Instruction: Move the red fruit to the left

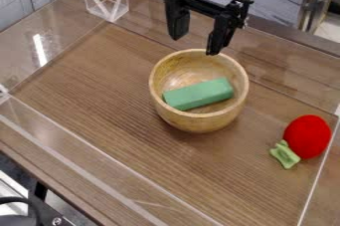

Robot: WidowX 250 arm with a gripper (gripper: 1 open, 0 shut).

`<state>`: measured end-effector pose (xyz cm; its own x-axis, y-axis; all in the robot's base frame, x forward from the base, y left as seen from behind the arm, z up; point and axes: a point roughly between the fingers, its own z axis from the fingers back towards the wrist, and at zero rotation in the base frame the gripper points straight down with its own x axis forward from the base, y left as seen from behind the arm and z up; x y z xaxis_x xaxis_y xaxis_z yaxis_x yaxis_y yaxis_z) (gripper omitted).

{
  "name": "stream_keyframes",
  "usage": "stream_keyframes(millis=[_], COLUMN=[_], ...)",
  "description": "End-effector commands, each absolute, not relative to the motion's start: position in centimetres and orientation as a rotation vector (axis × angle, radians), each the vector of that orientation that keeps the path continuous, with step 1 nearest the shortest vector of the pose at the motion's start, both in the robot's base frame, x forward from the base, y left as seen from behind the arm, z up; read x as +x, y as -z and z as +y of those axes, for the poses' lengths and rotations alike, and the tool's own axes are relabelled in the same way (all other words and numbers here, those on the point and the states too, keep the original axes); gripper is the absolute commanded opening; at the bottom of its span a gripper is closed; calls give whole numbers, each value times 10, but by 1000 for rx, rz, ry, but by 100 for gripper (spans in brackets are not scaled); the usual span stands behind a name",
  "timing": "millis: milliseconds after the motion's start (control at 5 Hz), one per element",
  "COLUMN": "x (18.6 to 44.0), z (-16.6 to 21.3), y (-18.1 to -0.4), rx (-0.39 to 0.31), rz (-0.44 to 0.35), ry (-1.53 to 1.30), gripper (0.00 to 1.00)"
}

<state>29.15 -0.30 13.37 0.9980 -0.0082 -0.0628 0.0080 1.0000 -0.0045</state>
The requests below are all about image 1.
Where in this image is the green rectangular block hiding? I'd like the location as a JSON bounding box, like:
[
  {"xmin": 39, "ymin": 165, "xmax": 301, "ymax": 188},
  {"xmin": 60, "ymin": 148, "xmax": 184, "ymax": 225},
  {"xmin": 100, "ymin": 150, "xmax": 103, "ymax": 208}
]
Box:
[{"xmin": 163, "ymin": 78, "xmax": 233, "ymax": 111}]

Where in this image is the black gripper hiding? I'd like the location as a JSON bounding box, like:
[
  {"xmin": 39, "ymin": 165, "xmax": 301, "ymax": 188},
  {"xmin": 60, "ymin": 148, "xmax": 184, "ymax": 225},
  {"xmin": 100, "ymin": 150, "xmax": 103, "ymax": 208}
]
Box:
[{"xmin": 164, "ymin": 0, "xmax": 253, "ymax": 56}]

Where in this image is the clear acrylic tray wall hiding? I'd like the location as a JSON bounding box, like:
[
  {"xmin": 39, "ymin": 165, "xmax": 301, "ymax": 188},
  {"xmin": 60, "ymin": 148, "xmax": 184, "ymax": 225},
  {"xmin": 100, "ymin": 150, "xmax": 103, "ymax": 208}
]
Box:
[{"xmin": 0, "ymin": 85, "xmax": 223, "ymax": 226}]

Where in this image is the black cable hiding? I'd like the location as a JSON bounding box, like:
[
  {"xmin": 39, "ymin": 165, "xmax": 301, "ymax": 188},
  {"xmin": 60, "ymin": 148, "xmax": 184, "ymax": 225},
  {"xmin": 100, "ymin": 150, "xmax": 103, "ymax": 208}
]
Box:
[{"xmin": 0, "ymin": 196, "xmax": 41, "ymax": 226}]

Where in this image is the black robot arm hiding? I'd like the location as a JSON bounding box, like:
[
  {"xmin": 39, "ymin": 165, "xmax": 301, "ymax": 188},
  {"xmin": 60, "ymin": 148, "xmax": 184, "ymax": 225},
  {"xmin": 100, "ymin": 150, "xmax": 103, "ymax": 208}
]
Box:
[{"xmin": 164, "ymin": 0, "xmax": 253, "ymax": 56}]

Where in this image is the red plush fruit green leaf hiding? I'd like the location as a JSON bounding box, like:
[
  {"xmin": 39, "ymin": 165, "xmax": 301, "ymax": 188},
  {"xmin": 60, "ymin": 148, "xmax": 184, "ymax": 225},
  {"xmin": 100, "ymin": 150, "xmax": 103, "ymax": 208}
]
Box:
[{"xmin": 269, "ymin": 114, "xmax": 332, "ymax": 169}]

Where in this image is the wooden bowl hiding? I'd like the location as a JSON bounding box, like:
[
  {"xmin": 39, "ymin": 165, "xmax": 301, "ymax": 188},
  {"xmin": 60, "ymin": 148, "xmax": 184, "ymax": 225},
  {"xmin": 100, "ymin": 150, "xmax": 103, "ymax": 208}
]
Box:
[{"xmin": 149, "ymin": 49, "xmax": 249, "ymax": 132}]

